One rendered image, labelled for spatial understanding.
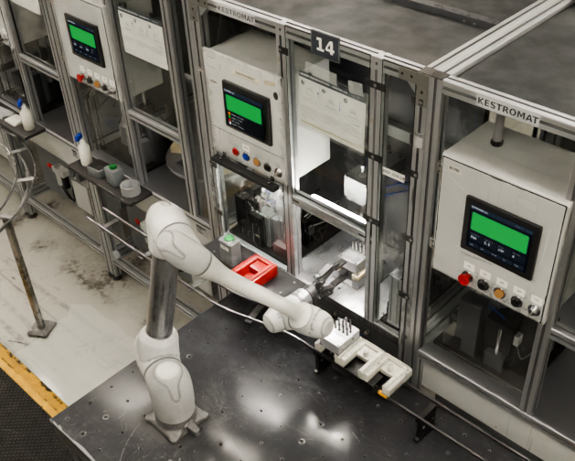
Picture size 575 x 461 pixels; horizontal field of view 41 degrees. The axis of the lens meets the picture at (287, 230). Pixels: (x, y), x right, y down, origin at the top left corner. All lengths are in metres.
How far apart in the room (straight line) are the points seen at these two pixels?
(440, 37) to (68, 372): 2.69
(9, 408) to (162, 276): 1.67
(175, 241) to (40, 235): 2.85
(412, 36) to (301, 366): 1.41
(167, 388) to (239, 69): 1.19
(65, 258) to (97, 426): 2.10
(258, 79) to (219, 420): 1.30
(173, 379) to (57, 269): 2.26
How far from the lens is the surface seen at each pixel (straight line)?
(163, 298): 2.88
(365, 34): 2.65
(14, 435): 4.15
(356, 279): 3.19
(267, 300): 2.75
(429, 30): 2.69
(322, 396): 3.13
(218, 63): 3.01
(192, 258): 2.59
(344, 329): 3.01
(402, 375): 2.95
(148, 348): 3.02
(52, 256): 5.13
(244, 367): 3.25
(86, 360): 4.38
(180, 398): 2.93
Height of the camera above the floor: 3.07
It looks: 38 degrees down
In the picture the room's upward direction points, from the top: 3 degrees counter-clockwise
